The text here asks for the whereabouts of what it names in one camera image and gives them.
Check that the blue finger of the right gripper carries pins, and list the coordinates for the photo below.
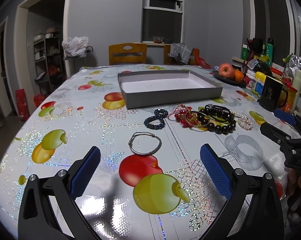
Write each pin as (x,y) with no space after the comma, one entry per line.
(285,117)
(273,133)

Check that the red apple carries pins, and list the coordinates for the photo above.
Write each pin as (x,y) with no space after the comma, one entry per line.
(226,70)

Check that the yellow lid blue jar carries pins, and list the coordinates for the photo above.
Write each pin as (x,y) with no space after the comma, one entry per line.
(259,83)

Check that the grey checked cloth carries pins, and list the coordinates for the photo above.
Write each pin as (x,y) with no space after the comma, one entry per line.
(180,52)

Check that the black mug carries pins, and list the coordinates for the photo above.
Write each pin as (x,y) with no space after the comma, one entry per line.
(271,94)

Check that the red bag on chair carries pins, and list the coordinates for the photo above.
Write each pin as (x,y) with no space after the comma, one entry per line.
(196,60)

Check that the wooden chair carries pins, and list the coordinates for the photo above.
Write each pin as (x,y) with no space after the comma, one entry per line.
(127,53)
(167,60)

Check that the white plastic bag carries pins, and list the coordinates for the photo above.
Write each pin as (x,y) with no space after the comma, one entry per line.
(75,46)

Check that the red box on floor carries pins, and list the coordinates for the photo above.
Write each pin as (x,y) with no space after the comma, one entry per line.
(22,106)

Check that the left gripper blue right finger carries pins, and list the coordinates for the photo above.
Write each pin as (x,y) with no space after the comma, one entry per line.
(252,209)

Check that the green bottle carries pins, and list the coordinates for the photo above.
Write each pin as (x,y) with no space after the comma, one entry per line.
(269,51)

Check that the window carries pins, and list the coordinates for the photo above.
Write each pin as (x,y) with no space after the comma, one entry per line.
(162,21)

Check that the black fruit plate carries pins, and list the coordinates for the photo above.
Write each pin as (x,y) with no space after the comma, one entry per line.
(228,81)

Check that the orange fruit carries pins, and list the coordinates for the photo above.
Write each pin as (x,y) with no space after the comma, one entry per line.
(238,76)

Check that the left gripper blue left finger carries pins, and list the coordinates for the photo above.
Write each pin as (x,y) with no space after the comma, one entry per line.
(36,216)

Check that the grey shallow cardboard tray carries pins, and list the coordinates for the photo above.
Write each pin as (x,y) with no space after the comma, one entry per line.
(164,87)

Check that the person's right hand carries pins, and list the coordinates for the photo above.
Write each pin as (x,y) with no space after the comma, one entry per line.
(294,178)

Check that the metal storage shelf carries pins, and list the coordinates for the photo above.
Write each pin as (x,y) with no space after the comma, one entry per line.
(48,59)

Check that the fruit pattern tablecloth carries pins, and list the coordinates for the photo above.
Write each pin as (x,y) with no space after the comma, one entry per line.
(88,110)

